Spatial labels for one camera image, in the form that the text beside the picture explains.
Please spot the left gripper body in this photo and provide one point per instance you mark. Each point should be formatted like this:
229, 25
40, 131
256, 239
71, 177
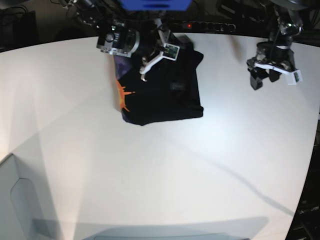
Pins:
273, 56

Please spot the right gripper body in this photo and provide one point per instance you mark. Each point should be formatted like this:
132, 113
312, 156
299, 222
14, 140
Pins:
151, 37

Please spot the black power strip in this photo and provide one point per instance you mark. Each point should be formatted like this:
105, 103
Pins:
203, 27

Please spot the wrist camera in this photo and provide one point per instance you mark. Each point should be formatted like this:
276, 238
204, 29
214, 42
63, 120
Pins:
171, 51
293, 78

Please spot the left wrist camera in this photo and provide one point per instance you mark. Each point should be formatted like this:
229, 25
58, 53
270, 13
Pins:
293, 78

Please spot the black T-shirt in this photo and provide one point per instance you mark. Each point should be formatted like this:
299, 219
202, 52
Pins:
170, 91

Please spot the blue plastic box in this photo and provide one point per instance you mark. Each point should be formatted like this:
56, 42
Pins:
155, 5

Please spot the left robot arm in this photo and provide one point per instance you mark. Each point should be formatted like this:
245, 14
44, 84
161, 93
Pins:
288, 25

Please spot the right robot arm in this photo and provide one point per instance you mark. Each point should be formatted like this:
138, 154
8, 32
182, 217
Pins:
127, 33

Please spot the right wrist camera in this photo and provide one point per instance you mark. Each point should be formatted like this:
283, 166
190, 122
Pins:
171, 51

